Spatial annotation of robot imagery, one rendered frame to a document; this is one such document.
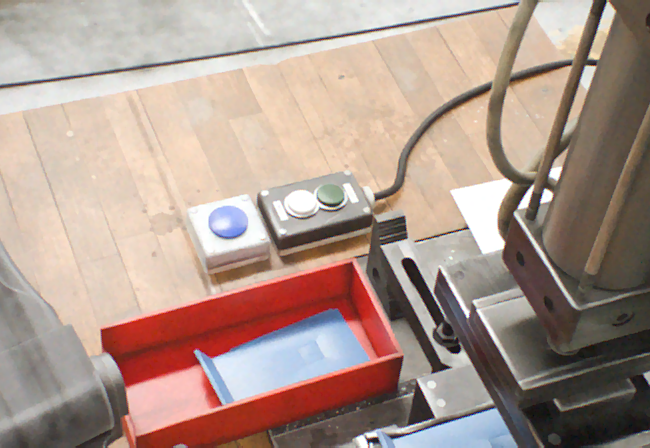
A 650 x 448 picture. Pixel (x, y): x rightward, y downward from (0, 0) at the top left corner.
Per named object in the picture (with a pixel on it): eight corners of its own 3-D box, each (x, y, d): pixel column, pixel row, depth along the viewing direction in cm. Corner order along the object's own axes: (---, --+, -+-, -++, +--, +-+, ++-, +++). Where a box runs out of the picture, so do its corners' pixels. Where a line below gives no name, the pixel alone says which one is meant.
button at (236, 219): (202, 221, 131) (202, 208, 130) (240, 212, 132) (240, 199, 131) (215, 250, 129) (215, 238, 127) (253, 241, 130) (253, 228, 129)
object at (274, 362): (193, 368, 122) (193, 350, 119) (336, 310, 127) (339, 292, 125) (225, 427, 118) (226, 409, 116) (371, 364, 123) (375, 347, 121)
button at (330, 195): (311, 199, 134) (312, 186, 133) (337, 192, 135) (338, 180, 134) (321, 219, 133) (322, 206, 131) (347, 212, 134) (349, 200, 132)
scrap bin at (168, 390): (102, 362, 122) (98, 325, 117) (349, 293, 129) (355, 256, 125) (137, 472, 115) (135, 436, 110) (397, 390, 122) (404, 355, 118)
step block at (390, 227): (365, 272, 131) (374, 215, 124) (391, 265, 132) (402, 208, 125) (390, 321, 127) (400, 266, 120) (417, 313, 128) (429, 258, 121)
